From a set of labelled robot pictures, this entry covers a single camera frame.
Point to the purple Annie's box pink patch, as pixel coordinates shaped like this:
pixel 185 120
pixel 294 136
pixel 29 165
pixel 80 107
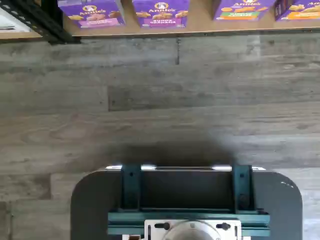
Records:
pixel 100 12

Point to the grey robot base platform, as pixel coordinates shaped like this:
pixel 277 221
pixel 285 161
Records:
pixel 92 200

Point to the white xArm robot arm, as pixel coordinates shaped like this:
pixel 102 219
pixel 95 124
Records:
pixel 192 232

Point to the wooden shelf board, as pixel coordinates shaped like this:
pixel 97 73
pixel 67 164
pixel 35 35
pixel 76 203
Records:
pixel 200 28
pixel 20 35

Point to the purple Annie's box violet patch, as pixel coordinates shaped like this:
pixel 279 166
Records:
pixel 162 15

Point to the purple Annie's box green patch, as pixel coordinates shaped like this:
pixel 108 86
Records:
pixel 240 11

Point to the white snack box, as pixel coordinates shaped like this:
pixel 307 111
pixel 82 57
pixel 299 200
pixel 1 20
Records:
pixel 12 21

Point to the purple Annie's box orange patch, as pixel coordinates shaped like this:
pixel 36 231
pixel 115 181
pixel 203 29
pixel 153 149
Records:
pixel 302 12

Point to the teal metal mounting frame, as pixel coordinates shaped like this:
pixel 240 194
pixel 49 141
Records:
pixel 131 187

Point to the black perforated shelf post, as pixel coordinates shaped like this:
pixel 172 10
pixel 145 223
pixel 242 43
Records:
pixel 42 20

